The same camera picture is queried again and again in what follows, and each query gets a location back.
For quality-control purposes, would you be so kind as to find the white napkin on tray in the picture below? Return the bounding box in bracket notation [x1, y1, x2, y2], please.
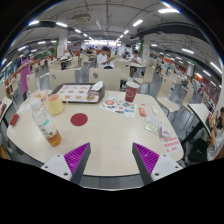
[92, 81, 103, 91]

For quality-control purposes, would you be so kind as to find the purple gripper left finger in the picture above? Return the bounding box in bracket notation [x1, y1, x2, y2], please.
[40, 142, 92, 186]

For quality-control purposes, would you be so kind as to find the clear plastic card holder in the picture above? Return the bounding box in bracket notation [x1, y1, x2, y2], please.
[143, 115, 163, 135]

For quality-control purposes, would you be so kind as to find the seated person in white shirt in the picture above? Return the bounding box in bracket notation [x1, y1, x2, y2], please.
[97, 46, 115, 69]

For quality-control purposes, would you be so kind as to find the plastic bottle with amber drink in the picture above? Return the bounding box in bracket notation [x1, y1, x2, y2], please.
[30, 98, 61, 146]

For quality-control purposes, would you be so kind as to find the beige chair at right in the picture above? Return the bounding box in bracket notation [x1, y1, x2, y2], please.
[156, 77, 180, 118]

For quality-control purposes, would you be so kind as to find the dark food tray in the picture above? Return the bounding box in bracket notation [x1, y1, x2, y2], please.
[52, 83, 105, 104]

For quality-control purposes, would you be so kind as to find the white table sign red text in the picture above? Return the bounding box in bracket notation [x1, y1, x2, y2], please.
[162, 135, 182, 154]

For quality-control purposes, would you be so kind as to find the person in pink apron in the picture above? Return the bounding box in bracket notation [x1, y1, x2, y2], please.
[17, 49, 31, 100]

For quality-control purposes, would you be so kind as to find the red round coaster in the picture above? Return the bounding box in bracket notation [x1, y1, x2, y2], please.
[70, 113, 88, 126]

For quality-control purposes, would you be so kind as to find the seated person at right edge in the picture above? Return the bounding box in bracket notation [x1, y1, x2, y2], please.
[187, 107, 224, 163]

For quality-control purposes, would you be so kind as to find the small red packet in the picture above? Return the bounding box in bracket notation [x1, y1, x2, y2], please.
[139, 108, 146, 117]

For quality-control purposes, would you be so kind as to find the beige chair behind table left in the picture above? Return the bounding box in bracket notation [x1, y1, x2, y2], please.
[49, 69, 75, 90]

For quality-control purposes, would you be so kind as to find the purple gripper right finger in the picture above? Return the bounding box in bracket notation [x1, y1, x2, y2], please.
[131, 142, 184, 186]

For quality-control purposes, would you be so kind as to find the colourful paper flyer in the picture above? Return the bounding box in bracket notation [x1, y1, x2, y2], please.
[100, 96, 137, 118]

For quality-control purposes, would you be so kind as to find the clear plastic bag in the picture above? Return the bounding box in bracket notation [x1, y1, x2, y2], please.
[17, 89, 48, 114]

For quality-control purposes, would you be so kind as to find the beige chair behind table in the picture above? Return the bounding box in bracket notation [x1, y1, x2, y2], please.
[89, 68, 121, 91]
[49, 69, 75, 90]

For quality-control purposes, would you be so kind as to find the yellow mug with pink lid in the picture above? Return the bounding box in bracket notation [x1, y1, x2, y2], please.
[46, 94, 68, 115]

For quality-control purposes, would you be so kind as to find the beige chair behind table centre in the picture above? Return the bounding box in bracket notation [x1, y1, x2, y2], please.
[89, 68, 121, 91]

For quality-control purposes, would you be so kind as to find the red paper cup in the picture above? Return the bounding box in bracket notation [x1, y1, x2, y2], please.
[125, 81, 140, 102]

